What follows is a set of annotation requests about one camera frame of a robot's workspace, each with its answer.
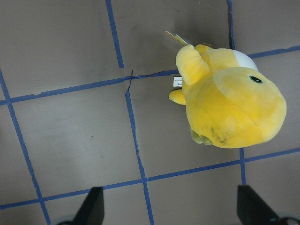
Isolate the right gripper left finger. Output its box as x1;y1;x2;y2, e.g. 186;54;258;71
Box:
57;187;105;225

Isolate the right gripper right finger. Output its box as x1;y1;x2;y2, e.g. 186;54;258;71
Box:
236;185;300;225

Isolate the yellow dinosaur plush toy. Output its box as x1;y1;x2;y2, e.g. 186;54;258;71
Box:
169;34;287;149

